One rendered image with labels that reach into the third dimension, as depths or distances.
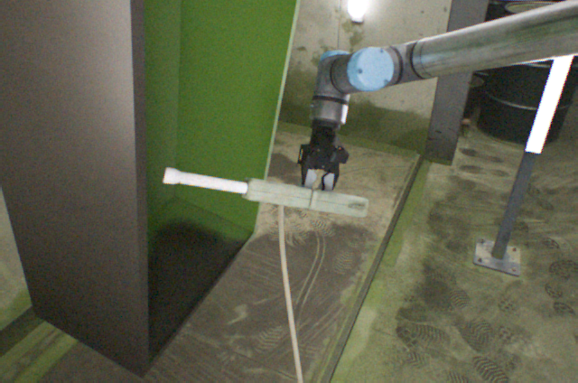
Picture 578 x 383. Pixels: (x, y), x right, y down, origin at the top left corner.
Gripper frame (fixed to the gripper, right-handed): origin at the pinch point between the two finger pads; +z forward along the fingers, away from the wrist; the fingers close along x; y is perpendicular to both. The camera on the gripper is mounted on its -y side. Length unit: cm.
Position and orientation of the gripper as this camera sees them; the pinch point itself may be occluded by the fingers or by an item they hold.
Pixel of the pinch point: (314, 202)
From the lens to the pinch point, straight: 104.1
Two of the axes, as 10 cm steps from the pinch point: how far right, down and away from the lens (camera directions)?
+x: -9.1, -1.8, -3.8
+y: -3.8, -0.6, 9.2
